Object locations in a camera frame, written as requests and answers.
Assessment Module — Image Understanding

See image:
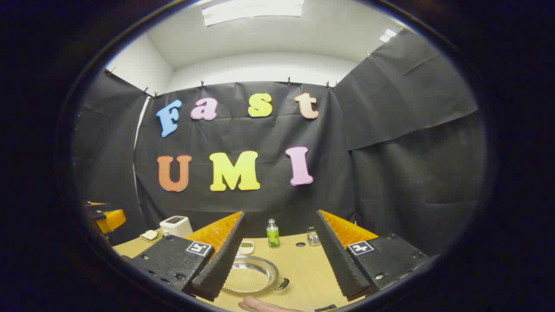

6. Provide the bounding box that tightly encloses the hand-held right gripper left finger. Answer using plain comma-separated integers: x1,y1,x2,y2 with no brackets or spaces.
129,211,246,302

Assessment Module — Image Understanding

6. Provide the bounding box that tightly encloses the large ceiling light panel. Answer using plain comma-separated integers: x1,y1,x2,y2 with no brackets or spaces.
202,0,305,26

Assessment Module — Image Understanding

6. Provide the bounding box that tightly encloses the white toaster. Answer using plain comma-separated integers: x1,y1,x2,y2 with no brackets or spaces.
160,215,194,238

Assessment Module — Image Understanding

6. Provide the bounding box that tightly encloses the black backdrop cloth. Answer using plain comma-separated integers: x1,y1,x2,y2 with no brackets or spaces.
72,29,488,256

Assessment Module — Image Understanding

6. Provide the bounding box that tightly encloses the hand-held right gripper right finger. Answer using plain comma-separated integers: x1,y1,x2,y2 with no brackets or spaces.
315,210,430,302

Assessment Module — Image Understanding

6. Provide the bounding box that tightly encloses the steel pot with beans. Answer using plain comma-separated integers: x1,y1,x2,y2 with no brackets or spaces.
222,255,290,295

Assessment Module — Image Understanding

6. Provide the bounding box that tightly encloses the green drink bottle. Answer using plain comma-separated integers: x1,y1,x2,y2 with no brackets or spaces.
266,218,281,248

